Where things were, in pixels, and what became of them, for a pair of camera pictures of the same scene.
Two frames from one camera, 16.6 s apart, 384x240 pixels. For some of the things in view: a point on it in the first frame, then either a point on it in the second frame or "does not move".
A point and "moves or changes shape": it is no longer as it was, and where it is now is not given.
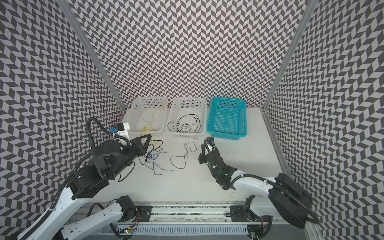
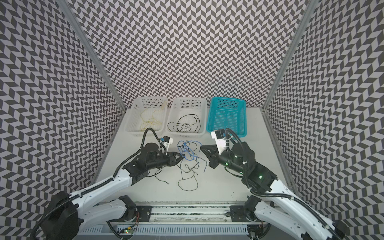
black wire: x=153 y=153 moves or changes shape
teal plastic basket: x=227 y=118 does not move
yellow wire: x=146 y=129 → x=152 y=120
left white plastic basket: x=147 y=114 does not move
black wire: x=178 y=156 moves or changes shape
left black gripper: x=138 y=144 → x=171 y=159
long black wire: x=184 y=115 does not move
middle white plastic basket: x=187 y=117 does not move
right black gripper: x=210 y=156 → x=216 y=156
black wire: x=178 y=123 does not move
